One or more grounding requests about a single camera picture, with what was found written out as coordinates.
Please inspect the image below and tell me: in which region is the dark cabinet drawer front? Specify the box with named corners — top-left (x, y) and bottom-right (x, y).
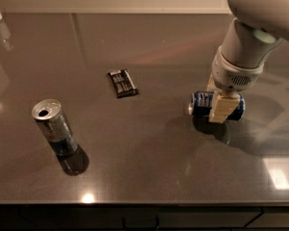
top-left (0, 205), bottom-right (289, 231)

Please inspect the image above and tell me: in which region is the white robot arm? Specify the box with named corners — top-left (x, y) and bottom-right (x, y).
top-left (207, 0), bottom-right (289, 123)

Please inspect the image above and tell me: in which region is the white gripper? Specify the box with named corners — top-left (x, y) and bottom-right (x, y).
top-left (206, 47), bottom-right (263, 123)

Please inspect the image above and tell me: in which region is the blue pepsi can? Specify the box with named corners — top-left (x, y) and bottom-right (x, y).
top-left (188, 91), bottom-right (246, 121)

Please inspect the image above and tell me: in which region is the black snack bar wrapper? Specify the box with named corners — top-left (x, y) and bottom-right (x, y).
top-left (108, 69), bottom-right (139, 98)

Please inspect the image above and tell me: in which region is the tall silver energy drink can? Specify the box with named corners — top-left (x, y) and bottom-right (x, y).
top-left (32, 99), bottom-right (78, 156)

